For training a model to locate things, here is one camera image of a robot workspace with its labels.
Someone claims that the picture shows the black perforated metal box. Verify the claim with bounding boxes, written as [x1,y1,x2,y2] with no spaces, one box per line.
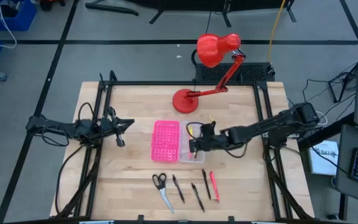
[195,62,276,83]

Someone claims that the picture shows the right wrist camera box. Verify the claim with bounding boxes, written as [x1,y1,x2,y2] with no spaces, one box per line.
[201,123,216,138]

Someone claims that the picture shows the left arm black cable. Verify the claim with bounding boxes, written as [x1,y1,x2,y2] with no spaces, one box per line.
[53,145,84,216]

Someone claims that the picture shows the black stand bar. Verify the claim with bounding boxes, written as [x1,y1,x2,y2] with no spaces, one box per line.
[85,2,140,17]

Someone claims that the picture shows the black handled scissors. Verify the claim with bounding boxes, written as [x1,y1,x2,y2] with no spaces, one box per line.
[152,172,176,215]

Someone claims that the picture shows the pink perforated basket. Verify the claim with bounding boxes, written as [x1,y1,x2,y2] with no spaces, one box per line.
[150,119,181,164]

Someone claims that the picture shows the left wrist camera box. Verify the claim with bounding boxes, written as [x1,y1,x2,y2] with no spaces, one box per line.
[99,117,116,135]

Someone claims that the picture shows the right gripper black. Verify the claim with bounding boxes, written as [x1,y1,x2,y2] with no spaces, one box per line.
[188,121,231,154]

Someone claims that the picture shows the yellow cable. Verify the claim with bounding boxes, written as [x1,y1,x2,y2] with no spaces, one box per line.
[267,0,287,63]

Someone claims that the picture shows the tangled black floor cables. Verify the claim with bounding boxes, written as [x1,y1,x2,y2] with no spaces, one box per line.
[301,61,358,110]

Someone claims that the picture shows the red desk lamp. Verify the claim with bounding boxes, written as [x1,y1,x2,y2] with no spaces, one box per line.
[172,33,247,114]

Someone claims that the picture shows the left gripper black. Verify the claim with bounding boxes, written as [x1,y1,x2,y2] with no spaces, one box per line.
[99,106,135,148]

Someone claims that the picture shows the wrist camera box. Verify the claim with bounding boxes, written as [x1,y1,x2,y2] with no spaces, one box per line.
[99,117,116,135]
[201,123,216,138]

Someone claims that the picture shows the pink pen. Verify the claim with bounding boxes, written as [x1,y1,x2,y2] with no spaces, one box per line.
[209,170,221,203]

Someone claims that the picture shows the white booklet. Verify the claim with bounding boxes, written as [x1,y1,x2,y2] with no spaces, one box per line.
[308,139,340,177]

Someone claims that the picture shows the clear plastic supply box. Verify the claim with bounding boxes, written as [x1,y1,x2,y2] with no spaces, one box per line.
[178,120,206,164]

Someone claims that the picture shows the black aluminium table frame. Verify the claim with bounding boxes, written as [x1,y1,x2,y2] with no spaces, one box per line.
[50,70,315,224]

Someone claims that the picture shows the black pen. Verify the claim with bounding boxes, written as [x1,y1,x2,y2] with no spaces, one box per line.
[172,174,186,205]
[201,169,212,200]
[191,182,206,213]

